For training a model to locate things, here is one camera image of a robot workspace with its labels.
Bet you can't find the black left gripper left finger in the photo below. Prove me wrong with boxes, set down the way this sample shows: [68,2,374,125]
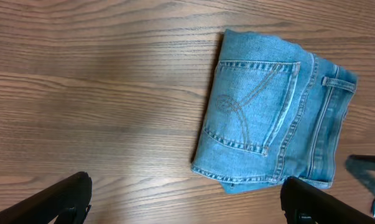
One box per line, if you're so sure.
[0,172,92,224]

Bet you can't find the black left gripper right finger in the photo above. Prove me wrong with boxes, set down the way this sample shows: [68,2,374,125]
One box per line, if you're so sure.
[280,177,375,224]

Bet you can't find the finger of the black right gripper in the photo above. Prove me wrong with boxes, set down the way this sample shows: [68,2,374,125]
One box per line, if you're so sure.
[345,154,375,196]

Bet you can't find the light blue denim jeans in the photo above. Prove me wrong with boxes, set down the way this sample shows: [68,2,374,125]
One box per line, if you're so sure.
[191,29,358,194]

